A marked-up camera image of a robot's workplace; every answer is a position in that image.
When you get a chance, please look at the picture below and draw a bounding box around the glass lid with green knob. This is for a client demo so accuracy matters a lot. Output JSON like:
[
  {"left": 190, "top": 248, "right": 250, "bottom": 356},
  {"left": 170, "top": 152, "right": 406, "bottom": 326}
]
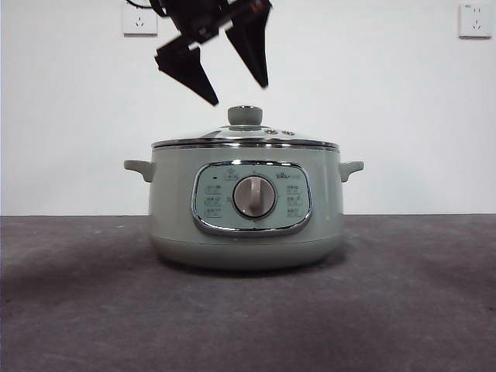
[{"left": 151, "top": 105, "right": 342, "bottom": 150}]

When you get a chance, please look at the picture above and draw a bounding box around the sage green electric pot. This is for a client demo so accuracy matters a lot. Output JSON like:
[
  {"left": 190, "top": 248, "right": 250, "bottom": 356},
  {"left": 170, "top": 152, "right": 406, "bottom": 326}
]
[{"left": 123, "top": 145, "right": 365, "bottom": 271}]

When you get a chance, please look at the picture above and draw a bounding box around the white wall socket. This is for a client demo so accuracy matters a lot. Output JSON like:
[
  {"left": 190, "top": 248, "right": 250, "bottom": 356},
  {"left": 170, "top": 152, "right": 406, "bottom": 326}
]
[
  {"left": 122, "top": 2, "right": 159, "bottom": 38},
  {"left": 458, "top": 2, "right": 496, "bottom": 40}
]

